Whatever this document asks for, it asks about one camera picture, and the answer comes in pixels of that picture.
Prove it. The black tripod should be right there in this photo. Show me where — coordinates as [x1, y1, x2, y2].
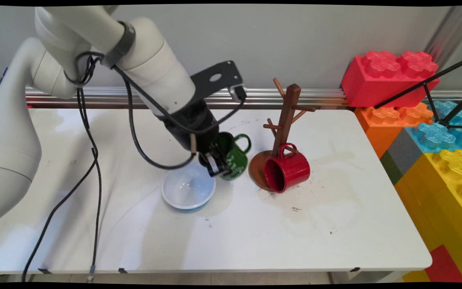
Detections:
[373, 54, 462, 131]

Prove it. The large red toy block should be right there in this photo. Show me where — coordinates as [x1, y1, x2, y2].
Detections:
[340, 50, 441, 109]

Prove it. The horizontal aluminium rail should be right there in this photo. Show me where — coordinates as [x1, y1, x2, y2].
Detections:
[24, 85, 462, 110]

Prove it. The white bowl with blue rim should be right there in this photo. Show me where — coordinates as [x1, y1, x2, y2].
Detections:
[160, 161, 217, 213]

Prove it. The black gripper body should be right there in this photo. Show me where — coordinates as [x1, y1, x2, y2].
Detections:
[161, 99, 220, 156]

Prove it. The green enamel mug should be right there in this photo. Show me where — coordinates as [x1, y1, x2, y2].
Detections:
[211, 131, 253, 181]

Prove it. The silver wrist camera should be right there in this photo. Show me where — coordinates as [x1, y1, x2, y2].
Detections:
[229, 83, 249, 103]

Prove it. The large grey toy block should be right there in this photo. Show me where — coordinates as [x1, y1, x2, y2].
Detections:
[386, 128, 425, 177]

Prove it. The grey velcro cable strap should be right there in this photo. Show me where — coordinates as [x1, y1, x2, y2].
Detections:
[102, 20, 136, 69]

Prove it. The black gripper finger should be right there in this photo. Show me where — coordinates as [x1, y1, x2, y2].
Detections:
[213, 140, 232, 162]
[198, 152, 227, 178]

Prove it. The black cable with grey plug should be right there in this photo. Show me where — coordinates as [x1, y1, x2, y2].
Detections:
[63, 51, 198, 283]

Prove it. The brown wooden mug tree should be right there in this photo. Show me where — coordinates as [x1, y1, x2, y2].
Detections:
[249, 78, 317, 193]

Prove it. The red enamel mug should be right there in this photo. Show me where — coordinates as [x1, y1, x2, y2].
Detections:
[263, 142, 311, 194]

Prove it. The flat red toy block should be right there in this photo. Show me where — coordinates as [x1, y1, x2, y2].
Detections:
[423, 245, 462, 283]

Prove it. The slanted aluminium post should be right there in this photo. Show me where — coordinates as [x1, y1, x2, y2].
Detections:
[423, 6, 462, 68]

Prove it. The black camera cable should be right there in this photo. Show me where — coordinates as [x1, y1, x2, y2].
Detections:
[21, 51, 248, 283]

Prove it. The large blue toy block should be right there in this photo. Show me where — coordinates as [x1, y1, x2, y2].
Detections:
[405, 100, 462, 154]

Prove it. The large yellow toy block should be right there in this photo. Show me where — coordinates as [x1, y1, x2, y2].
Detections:
[393, 149, 462, 284]

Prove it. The large orange toy block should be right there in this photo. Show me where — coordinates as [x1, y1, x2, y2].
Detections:
[354, 103, 434, 159]

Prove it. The large dark green toy block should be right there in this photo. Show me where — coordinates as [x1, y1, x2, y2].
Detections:
[379, 151, 403, 186]

